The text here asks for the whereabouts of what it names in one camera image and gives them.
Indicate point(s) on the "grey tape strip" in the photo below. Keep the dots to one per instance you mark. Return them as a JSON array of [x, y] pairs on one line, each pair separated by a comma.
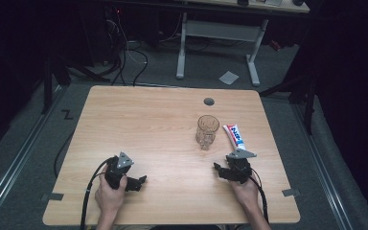
[[290, 192], [55, 196]]

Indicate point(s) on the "small red object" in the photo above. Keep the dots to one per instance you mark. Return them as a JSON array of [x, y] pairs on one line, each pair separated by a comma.
[[275, 45]]

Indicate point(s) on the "dark round table grommet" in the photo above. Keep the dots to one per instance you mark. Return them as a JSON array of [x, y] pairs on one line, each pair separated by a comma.
[[209, 102]]

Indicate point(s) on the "clear glass cup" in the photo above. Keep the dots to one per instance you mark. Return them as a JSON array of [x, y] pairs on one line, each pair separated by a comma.
[[207, 132]]

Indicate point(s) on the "black metal stand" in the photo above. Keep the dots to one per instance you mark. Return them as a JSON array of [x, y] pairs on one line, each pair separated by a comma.
[[47, 89], [309, 105]]

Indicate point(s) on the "grey paper sheet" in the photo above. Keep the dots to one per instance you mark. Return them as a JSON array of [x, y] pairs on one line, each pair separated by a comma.
[[228, 78]]

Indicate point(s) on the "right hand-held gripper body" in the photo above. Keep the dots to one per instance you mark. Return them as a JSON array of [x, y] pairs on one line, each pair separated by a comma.
[[241, 167]]

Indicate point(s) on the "white toothpaste tube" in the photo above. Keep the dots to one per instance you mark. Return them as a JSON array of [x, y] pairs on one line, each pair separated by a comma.
[[235, 136]]

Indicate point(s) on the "person's right hand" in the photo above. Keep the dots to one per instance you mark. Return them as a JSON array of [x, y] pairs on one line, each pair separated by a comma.
[[246, 193]]

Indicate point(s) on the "metal floor rail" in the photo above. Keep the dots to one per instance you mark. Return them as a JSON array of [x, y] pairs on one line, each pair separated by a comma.
[[16, 163], [326, 172]]

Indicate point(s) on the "person's left hand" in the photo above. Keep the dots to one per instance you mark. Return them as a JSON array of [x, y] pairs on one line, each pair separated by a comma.
[[110, 198]]

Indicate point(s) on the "desk with white legs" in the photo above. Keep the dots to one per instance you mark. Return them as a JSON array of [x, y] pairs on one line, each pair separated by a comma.
[[218, 31]]

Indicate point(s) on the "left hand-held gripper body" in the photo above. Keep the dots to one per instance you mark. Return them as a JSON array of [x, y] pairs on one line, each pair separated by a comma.
[[116, 172]]

